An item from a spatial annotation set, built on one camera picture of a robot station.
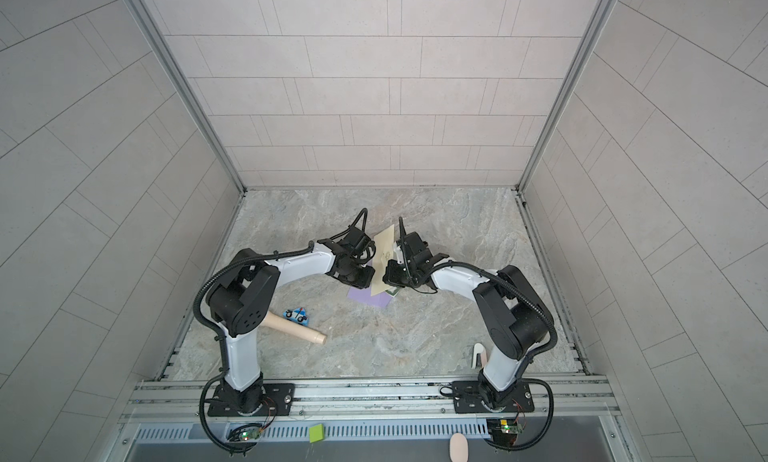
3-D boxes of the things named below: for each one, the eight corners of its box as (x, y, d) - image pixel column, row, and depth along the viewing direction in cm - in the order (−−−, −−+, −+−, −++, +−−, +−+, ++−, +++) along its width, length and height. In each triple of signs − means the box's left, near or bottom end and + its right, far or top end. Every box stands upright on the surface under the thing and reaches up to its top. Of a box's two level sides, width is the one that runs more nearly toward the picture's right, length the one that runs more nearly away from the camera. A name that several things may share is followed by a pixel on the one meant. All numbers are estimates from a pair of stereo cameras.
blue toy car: (282, 325, 85) (280, 322, 83) (286, 310, 87) (283, 307, 86) (308, 325, 85) (306, 322, 83) (311, 310, 88) (309, 307, 86)
